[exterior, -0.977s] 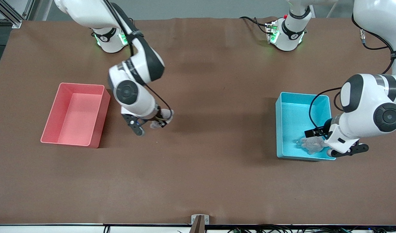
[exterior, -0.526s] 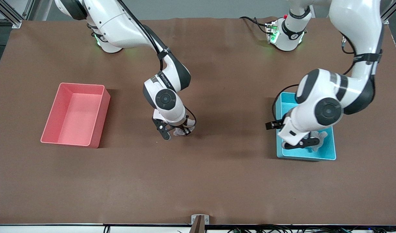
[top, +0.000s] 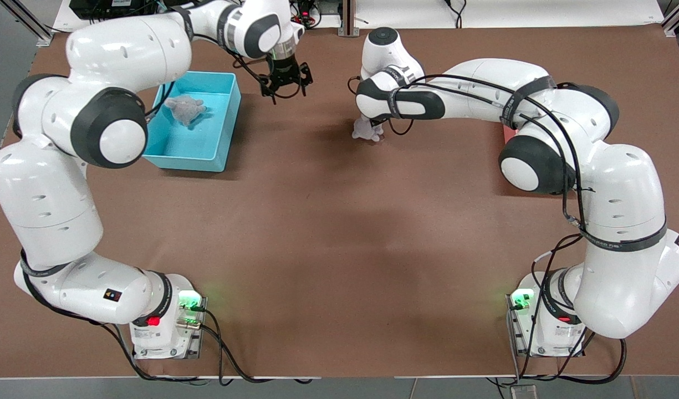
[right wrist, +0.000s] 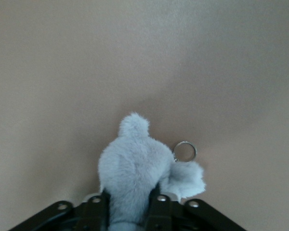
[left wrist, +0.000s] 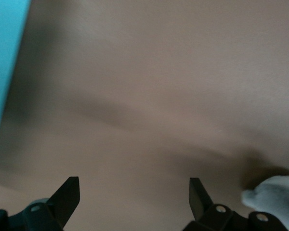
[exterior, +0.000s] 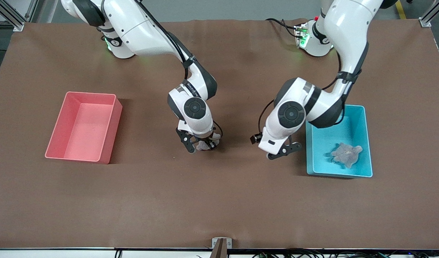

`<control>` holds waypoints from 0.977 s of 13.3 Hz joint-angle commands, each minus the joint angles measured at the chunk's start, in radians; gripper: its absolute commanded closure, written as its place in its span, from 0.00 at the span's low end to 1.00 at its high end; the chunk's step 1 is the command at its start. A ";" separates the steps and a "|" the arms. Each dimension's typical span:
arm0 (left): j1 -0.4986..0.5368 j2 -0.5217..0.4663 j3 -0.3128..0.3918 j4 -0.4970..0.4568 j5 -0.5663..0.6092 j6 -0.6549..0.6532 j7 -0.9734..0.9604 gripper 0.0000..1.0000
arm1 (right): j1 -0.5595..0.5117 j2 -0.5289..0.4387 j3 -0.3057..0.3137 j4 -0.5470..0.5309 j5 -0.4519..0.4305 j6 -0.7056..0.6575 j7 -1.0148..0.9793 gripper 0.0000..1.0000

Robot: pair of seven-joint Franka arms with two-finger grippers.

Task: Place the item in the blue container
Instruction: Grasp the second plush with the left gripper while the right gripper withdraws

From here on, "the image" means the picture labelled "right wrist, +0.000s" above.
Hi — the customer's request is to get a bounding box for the grey plush toy keychain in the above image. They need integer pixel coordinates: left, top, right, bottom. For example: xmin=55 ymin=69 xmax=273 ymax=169
xmin=97 ymin=111 xmax=207 ymax=231

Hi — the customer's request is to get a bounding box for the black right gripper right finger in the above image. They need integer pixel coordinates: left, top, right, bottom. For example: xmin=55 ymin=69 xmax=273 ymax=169
xmin=144 ymin=193 xmax=247 ymax=231

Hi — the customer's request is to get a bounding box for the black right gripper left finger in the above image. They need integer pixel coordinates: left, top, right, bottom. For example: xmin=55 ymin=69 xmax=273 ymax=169
xmin=8 ymin=192 xmax=111 ymax=231

